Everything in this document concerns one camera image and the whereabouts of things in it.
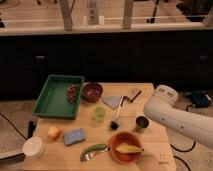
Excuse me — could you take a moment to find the yellow corn cob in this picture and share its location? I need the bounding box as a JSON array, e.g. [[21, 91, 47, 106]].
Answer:
[[116, 143, 142, 154]]

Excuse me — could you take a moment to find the light green plastic cup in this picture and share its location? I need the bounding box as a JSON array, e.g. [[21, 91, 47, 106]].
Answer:
[[92, 107, 105, 123]]

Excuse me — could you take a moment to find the metal steel cup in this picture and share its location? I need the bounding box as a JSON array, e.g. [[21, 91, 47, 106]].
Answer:
[[135, 116, 149, 133]]

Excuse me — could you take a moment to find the bunch of red grapes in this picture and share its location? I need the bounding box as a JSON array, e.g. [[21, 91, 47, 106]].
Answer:
[[67, 85, 77, 103]]

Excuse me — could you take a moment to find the green pepper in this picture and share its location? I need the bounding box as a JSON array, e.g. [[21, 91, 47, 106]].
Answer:
[[80, 143, 108, 162]]

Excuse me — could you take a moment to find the black clamp on table edge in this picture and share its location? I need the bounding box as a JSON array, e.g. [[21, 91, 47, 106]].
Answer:
[[27, 121, 36, 139]]

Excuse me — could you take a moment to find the black marker pen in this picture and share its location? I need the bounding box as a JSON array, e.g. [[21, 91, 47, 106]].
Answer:
[[130, 91, 141, 103]]

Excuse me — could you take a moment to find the orange bowl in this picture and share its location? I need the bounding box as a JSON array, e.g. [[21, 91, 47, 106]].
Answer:
[[109, 132, 142, 165]]

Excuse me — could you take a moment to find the blue sponge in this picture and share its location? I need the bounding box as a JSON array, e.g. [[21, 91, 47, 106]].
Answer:
[[63, 128, 85, 146]]

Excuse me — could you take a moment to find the white paper cup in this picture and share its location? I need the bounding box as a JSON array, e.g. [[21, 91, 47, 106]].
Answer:
[[22, 136, 45, 158]]

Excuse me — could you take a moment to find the green plastic tray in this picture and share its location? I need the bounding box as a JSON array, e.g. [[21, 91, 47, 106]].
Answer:
[[33, 75, 84, 120]]

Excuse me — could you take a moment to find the black power cable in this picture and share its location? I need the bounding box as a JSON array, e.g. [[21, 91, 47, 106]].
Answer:
[[169, 103, 198, 171]]

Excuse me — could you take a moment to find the grey folded cloth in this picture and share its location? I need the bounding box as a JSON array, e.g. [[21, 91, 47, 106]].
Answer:
[[101, 96, 122, 109]]

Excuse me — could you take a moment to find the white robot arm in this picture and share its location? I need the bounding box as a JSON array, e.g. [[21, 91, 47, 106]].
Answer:
[[143, 85, 213, 148]]

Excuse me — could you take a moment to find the dark red bowl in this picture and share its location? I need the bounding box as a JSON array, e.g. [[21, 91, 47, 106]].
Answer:
[[82, 83, 103, 103]]

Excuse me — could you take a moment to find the white remote control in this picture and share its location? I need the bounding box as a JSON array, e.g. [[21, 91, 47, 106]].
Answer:
[[86, 0, 99, 25]]

